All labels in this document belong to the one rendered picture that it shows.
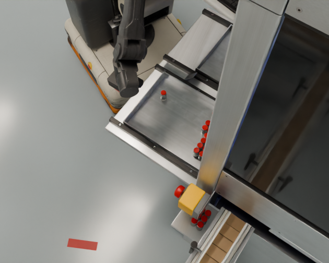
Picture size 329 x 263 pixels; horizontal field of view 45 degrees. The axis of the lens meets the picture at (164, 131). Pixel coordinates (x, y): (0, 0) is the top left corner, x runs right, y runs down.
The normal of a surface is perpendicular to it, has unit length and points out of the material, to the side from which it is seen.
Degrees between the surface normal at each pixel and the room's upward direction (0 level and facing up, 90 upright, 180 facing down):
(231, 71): 90
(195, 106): 0
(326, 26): 90
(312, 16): 90
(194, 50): 0
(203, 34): 0
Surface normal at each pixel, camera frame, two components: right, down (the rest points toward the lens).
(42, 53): 0.00, -0.42
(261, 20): -0.58, 0.74
